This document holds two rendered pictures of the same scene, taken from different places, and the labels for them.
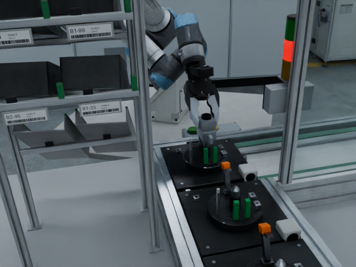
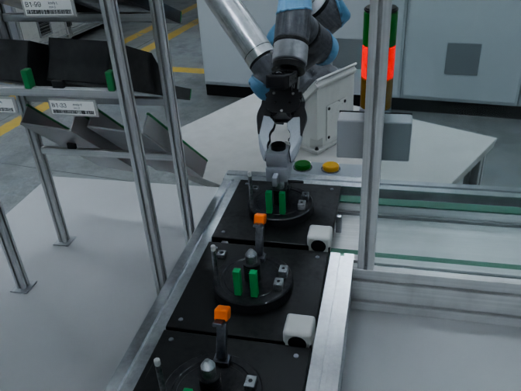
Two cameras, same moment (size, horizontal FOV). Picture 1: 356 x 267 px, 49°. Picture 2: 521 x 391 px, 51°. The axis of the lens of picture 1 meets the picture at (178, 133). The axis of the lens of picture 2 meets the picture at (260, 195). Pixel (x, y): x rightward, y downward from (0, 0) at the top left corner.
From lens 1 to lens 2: 0.50 m
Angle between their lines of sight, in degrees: 23
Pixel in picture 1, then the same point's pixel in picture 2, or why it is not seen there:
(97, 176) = (168, 200)
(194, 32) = (294, 21)
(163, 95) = not seen: hidden behind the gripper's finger
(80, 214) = (116, 241)
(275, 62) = not seen: outside the picture
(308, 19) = (382, 13)
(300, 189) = (390, 283)
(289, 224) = (300, 323)
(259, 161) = not seen: hidden behind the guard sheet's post
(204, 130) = (269, 164)
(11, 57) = (218, 39)
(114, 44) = (348, 34)
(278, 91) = (350, 124)
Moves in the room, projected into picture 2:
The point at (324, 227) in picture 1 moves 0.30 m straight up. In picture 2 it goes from (405, 349) to (422, 205)
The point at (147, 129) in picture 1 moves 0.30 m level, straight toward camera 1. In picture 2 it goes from (133, 145) to (8, 249)
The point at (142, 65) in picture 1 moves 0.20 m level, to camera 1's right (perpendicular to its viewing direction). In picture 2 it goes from (118, 59) to (233, 69)
